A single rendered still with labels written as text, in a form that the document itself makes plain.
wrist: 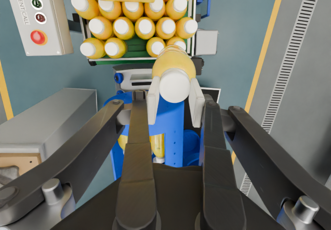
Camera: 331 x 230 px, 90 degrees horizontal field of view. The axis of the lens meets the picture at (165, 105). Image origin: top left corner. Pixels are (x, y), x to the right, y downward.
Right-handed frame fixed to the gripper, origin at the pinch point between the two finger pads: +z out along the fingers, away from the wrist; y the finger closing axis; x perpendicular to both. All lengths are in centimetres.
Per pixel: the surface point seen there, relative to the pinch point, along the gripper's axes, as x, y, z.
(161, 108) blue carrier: -15.4, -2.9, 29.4
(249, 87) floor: -47, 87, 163
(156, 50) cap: 0.8, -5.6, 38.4
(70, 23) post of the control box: 7, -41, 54
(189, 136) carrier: -96, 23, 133
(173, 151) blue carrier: -30.0, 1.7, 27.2
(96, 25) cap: 7.1, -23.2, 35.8
